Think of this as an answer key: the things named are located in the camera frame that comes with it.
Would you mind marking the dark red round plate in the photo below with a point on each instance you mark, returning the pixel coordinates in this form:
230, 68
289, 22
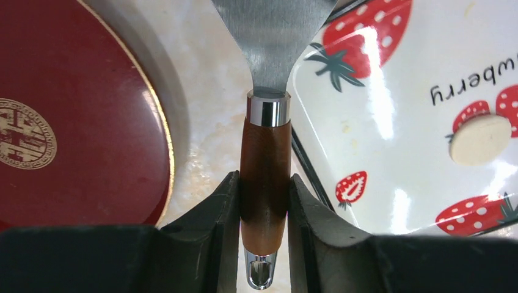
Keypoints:
84, 139

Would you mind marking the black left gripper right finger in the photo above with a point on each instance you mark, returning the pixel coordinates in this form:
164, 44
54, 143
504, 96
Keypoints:
328, 254

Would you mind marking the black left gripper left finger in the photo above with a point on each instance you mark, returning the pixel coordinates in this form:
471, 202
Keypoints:
197, 252

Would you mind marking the white strawberry print tray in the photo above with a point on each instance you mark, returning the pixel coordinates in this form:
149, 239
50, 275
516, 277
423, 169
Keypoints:
377, 97

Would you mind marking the metal scraper wooden handle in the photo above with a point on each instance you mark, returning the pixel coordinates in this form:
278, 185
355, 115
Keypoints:
271, 35

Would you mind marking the white dough lump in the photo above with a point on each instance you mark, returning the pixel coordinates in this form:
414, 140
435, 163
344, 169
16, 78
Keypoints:
480, 140

